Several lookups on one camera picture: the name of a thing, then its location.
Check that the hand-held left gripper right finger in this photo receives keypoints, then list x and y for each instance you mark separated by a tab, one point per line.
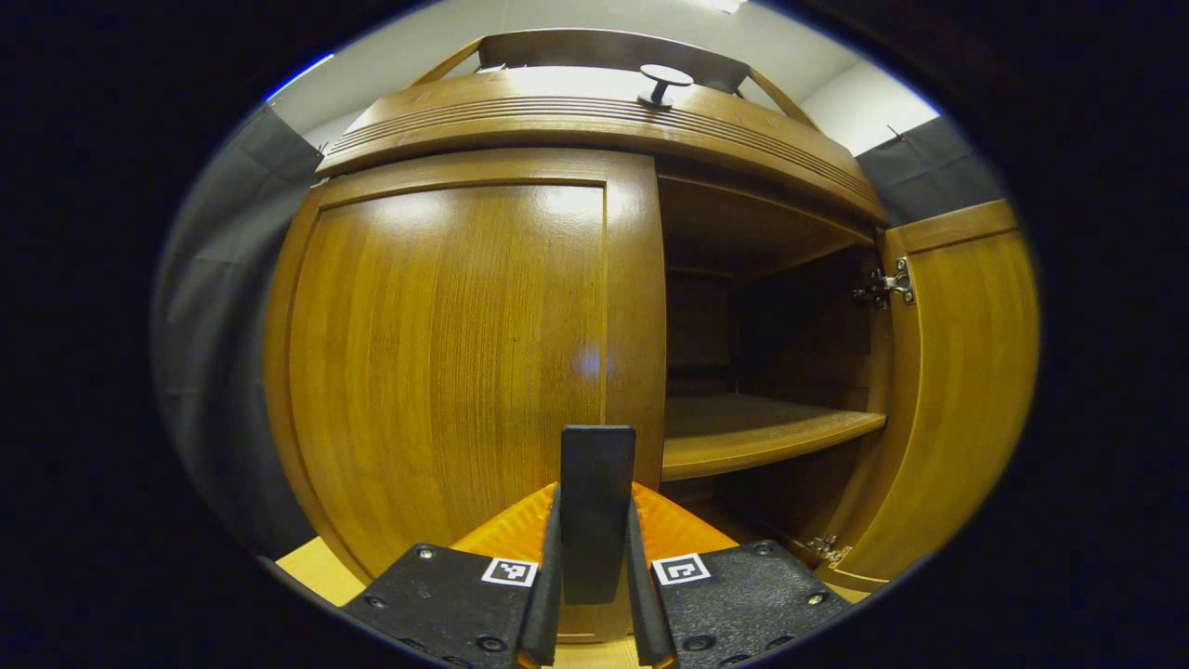
643	604

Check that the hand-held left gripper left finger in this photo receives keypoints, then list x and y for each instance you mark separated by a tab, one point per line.
546	595

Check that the wooden cabinet door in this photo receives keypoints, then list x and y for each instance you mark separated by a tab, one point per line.
966	390
446	353

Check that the wooden double-door shoe cabinet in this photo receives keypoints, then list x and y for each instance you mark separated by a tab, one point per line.
743	223

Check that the silver door hinge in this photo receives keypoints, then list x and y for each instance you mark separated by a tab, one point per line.
827	548
892	283

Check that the wooden inner cabinet shelf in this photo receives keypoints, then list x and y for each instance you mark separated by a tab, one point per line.
743	427

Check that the wooden grooved drawer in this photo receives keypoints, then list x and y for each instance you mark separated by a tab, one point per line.
520	116

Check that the round black drawer knob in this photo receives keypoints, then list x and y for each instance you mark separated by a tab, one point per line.
665	76

